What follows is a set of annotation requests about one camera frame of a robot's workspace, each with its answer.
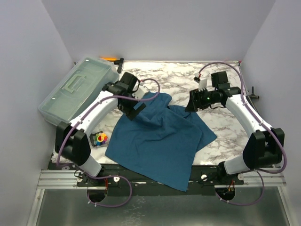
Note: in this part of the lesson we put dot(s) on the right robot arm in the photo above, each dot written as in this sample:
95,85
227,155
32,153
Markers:
264,142

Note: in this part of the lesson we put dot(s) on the colourful plush flower brooch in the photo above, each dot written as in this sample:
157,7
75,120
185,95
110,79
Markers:
100,138

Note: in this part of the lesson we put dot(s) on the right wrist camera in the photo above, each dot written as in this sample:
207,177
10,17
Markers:
202,83

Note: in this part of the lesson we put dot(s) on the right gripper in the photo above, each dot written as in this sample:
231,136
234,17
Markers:
196,100

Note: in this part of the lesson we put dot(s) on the blue t-shirt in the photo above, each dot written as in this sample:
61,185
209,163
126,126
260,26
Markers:
160,142

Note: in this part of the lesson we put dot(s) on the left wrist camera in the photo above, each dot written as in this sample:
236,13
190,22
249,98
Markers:
140,91

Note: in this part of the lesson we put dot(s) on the clear plastic storage box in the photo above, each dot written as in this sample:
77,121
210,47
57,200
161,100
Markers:
79,88

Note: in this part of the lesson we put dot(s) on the orange tool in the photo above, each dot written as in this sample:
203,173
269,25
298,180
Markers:
108,58

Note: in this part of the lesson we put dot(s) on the black clamp bar right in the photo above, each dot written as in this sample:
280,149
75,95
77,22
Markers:
252,96

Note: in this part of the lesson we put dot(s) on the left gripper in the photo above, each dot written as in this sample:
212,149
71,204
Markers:
131,114

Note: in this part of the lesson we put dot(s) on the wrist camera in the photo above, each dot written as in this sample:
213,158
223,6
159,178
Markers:
140,91
202,83

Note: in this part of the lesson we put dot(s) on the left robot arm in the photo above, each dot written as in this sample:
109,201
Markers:
72,138

